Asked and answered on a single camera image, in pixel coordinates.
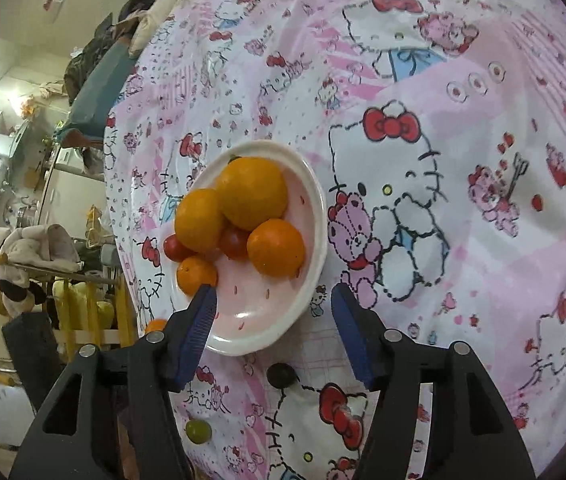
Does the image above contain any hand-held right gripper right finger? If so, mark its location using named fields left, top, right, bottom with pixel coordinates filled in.
left=330, top=282, right=537, bottom=480

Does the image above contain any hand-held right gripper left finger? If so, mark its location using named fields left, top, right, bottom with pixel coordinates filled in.
left=8, top=283, right=219, bottom=480

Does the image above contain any pink strawberry print bowl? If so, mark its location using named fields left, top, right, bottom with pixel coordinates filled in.
left=160, top=140, right=329, bottom=357

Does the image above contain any dark grape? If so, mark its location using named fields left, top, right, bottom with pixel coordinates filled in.
left=266, top=362, right=298, bottom=390

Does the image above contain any red cherry tomato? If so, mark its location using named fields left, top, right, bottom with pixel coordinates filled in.
left=163, top=234, right=195, bottom=263
left=219, top=227, right=251, bottom=262

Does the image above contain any medium orange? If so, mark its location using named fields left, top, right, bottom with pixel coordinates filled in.
left=174, top=188, right=228, bottom=254

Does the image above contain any tangerine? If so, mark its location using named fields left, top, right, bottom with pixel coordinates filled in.
left=246, top=218, right=307, bottom=278

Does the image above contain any large orange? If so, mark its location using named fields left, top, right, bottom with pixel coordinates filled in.
left=215, top=156, right=290, bottom=232

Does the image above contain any small green citrus fruit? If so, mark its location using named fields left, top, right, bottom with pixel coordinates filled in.
left=185, top=419, right=214, bottom=446

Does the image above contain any pink plush towel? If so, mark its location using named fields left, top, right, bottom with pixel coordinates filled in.
left=0, top=223, right=84, bottom=318

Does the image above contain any white washing machine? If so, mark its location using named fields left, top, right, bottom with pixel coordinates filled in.
left=38, top=147, right=108, bottom=241

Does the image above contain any pink cat print blanket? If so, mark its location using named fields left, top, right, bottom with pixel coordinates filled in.
left=103, top=0, right=566, bottom=480

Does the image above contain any blue cushion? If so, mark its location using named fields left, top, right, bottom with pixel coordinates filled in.
left=53, top=40, right=138, bottom=148

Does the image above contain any pile of dark clothes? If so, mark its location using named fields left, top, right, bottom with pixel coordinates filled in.
left=63, top=0, right=164, bottom=106

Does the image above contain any cream duvet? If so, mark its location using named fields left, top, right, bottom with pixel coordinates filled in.
left=128, top=0, right=244, bottom=58

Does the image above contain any yellow wooden frame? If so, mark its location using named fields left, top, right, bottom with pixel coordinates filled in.
left=0, top=227, right=138, bottom=386

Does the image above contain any wall sticker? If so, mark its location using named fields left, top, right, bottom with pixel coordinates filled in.
left=43, top=0, right=67, bottom=23

